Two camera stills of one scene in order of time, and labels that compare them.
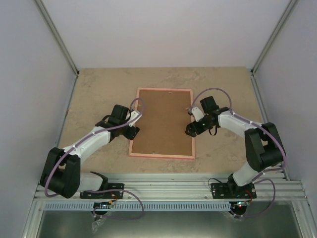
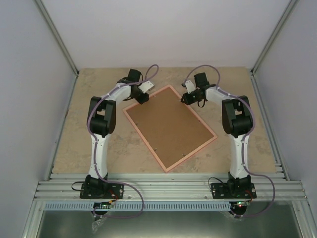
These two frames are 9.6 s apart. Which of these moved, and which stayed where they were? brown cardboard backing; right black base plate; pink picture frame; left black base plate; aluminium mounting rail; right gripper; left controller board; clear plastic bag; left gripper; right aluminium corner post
Moved: brown cardboard backing; pink picture frame; right gripper; left gripper
Stayed: left black base plate; right aluminium corner post; aluminium mounting rail; clear plastic bag; right black base plate; left controller board
